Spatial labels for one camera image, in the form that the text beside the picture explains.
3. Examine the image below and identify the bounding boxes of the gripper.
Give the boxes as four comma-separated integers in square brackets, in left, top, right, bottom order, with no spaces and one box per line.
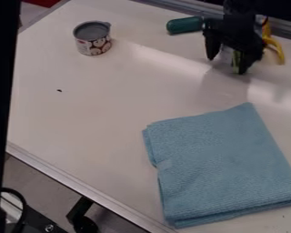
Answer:
[201,12,267,76]

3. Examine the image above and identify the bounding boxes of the yellow brush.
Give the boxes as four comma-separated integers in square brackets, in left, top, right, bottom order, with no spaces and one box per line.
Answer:
[259,16,286,66]

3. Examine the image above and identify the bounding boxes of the green bobbin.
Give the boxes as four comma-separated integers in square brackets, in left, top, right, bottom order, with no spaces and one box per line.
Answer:
[165,15,206,35]

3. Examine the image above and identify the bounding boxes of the blue cloth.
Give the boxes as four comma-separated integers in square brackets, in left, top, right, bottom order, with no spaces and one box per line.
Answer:
[140,102,291,229]

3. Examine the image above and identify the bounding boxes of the silver can with printed label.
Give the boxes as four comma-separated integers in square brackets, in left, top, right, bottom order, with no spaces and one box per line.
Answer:
[71,20,115,56]

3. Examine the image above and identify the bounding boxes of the black post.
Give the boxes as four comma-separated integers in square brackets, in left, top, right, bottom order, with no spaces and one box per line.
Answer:
[0,0,24,233]

